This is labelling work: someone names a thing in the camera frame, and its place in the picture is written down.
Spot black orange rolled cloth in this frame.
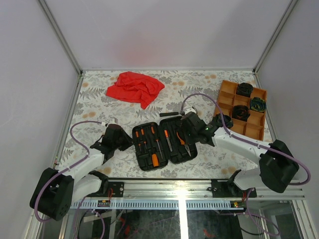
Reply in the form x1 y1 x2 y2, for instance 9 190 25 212
232 105 250 121

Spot red crumpled cloth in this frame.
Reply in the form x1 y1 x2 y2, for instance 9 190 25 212
106 71 165 110

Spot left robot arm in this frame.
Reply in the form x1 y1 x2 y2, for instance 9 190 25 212
29 122 133 223

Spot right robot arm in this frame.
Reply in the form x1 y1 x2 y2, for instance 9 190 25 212
180 112 299 197

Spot blue green rolled cloth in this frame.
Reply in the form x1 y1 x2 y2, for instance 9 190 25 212
250 97 267 113

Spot small orange black screwdriver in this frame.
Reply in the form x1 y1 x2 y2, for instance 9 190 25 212
141 128 148 152

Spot dark rolled cloth top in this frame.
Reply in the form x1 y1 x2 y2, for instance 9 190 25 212
236 83 254 98

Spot aluminium front rail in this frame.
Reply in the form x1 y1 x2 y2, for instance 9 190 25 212
109 178 305 201

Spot black plastic tool case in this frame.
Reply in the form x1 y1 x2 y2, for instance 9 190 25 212
132 116 198 171

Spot steel claw hammer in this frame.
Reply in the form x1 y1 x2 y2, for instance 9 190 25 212
159 111 184 117

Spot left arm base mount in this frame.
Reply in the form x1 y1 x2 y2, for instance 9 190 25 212
87 181 125 198

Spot metal file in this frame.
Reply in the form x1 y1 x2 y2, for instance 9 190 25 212
164 129 173 152

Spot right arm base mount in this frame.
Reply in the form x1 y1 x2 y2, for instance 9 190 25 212
211 179 249 198

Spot orange handled needle-nose pliers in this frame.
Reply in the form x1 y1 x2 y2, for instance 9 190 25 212
176 132 191 156

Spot wooden compartment tray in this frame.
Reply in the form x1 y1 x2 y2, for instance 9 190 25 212
214 80 267 140

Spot dark floral rolled cloth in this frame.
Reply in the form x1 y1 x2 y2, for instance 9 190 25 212
213 114 234 129

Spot orange handled tool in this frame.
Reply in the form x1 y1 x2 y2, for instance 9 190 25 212
152 153 160 167

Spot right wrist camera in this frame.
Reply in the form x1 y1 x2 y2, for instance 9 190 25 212
183 107 197 115

